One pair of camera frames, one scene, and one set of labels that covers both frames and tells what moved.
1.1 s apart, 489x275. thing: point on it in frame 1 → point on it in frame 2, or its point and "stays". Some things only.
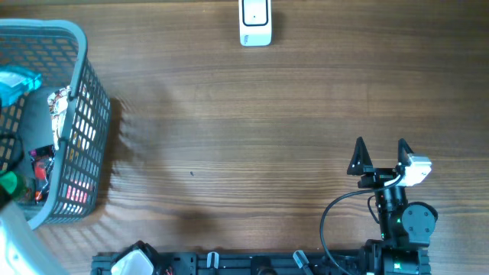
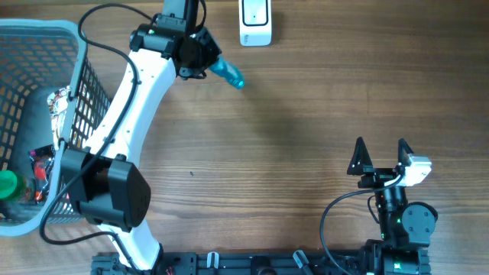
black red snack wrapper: (42, 159) stays
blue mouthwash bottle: (15, 82) → (231, 73)
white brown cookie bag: (57, 103) stays
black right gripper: (375, 175) stays
